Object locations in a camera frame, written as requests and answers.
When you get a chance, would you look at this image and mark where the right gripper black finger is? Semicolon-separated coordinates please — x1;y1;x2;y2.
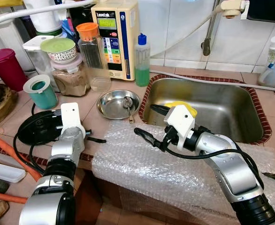
134;127;168;151
149;104;173;117

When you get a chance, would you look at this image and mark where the cream water ionizer machine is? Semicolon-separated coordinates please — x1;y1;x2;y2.
91;0;140;81

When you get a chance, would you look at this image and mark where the green soap bottle blue cap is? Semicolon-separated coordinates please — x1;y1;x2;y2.
134;33;151;87

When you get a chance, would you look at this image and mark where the orange gas hose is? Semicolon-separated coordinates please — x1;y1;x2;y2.
0;131;44;204

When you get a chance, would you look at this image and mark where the clear container white lid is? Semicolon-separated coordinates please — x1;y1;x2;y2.
23;35;56;92

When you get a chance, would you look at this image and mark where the teal cup white lid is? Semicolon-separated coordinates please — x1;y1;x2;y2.
23;74;58;110

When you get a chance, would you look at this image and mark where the clear jar orange lid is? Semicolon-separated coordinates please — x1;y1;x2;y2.
76;22;112;92

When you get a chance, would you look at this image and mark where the wall tap with lever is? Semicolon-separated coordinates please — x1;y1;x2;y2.
201;0;248;57

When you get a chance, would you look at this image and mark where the black left arm strap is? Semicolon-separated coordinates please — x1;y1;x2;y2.
85;136;106;143

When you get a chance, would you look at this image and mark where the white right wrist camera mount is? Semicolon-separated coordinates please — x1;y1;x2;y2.
164;105;196;139

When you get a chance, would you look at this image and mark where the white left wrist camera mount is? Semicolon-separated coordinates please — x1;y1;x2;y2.
60;102;82;136

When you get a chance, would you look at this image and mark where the maroon plastic cup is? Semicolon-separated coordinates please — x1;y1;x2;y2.
0;48;29;92

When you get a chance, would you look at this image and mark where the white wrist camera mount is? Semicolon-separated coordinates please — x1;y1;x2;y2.
60;102;82;136
164;105;196;139

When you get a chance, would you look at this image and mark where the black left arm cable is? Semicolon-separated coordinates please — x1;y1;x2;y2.
13;134;53;174

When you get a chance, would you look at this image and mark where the thin white water hose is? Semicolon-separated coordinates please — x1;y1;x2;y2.
149;9;275;92

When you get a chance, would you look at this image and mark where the black round kettle base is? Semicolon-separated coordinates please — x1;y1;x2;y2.
18;109;64;145

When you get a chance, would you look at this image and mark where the clear bubble wrap sheet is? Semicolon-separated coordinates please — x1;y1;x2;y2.
91;121;275;225

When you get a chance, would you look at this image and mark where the brown powder jar pink lid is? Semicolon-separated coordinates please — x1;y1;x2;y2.
51;54;90;98

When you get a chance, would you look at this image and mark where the white electric kettle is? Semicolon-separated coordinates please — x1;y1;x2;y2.
24;0;65;36

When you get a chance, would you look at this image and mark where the round steel plate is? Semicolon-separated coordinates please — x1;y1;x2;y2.
97;89;141;120

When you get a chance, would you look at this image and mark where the white plastic tray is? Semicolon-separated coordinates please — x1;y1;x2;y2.
0;159;27;183

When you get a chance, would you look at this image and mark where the round wooden board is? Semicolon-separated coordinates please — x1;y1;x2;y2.
0;84;20;128

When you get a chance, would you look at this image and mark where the white flexible sprayer hose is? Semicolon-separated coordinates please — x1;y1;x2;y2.
0;0;98;31

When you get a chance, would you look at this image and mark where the small white pump bottle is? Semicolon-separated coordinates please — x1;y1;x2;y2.
259;36;275;87

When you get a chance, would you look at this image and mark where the black hanging pan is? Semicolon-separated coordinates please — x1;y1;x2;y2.
247;0;275;24

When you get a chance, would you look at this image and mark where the patterned bowl green lid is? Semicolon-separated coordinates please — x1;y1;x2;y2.
40;37;77;62

